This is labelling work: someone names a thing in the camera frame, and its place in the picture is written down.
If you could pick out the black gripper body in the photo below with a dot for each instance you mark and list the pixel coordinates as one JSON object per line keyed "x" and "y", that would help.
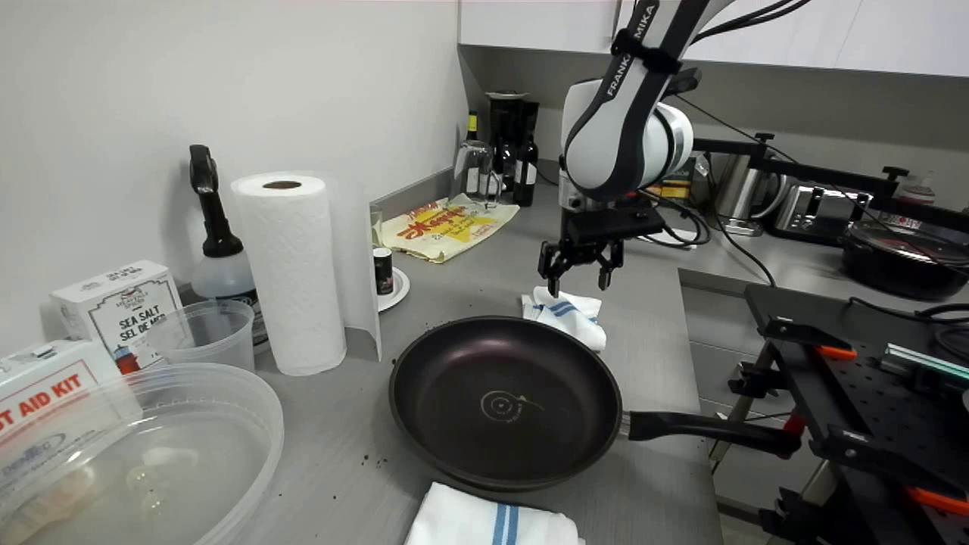
{"x": 605, "y": 222}

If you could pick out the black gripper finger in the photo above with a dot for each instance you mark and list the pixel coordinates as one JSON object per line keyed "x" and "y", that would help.
{"x": 613, "y": 263}
{"x": 555, "y": 263}

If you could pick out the white blue-striped tea towel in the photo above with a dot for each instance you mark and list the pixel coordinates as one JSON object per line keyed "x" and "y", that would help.
{"x": 454, "y": 519}
{"x": 575, "y": 320}

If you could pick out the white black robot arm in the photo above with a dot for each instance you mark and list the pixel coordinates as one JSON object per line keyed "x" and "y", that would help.
{"x": 605, "y": 140}

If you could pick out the black frying pan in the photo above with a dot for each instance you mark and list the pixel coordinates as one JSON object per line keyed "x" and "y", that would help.
{"x": 505, "y": 404}

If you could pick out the white paper towel roll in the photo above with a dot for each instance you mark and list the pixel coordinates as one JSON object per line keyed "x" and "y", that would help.
{"x": 293, "y": 274}

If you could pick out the green yellow box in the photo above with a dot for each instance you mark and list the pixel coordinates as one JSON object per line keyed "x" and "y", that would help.
{"x": 674, "y": 190}

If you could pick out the black coffee maker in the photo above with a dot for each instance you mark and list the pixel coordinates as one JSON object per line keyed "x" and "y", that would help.
{"x": 510, "y": 140}

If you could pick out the bottle with yellow cap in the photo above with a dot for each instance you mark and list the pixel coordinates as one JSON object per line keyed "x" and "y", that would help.
{"x": 469, "y": 160}

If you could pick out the steel kettle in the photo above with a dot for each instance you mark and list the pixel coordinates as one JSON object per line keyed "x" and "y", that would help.
{"x": 746, "y": 190}

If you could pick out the white round plate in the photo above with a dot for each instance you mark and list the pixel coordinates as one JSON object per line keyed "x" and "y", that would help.
{"x": 401, "y": 292}

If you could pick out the dark spice jar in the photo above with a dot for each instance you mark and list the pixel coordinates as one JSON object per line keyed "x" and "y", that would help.
{"x": 382, "y": 272}

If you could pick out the steel toaster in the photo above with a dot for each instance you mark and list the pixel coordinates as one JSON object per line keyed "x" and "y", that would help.
{"x": 818, "y": 210}

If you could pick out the black round cooker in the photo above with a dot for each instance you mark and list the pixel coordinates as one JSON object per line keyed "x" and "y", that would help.
{"x": 897, "y": 258}

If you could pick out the black perforated robot table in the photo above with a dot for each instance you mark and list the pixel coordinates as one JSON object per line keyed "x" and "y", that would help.
{"x": 889, "y": 404}

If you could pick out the teal white flat bar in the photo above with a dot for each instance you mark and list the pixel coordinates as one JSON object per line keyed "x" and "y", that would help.
{"x": 928, "y": 362}

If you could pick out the spray bottle with black trigger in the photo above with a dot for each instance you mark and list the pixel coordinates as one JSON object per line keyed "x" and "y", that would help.
{"x": 216, "y": 238}

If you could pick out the small clear plastic container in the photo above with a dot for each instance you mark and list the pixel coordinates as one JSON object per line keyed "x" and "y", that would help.
{"x": 216, "y": 337}

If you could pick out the large clear plastic bowl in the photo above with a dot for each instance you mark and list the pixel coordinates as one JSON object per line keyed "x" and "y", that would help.
{"x": 201, "y": 456}

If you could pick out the white sea salt box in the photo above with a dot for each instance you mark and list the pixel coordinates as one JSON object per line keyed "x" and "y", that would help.
{"x": 123, "y": 305}

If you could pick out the white first aid kit box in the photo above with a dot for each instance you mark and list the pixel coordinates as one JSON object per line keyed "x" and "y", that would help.
{"x": 50, "y": 396}

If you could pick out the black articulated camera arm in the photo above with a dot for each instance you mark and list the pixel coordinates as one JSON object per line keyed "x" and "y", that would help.
{"x": 807, "y": 167}

